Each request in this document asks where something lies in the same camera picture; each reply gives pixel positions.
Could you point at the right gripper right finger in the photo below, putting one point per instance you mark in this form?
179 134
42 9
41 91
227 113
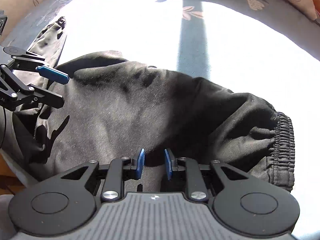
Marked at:
170 163

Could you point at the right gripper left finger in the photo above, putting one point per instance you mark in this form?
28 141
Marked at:
137 164

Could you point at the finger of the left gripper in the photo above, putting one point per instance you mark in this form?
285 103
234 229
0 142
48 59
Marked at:
53 74
47 97

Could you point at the black track pants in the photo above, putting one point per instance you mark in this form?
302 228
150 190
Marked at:
115 107

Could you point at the blue floral bed sheet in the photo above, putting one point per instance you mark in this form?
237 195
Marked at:
263 47

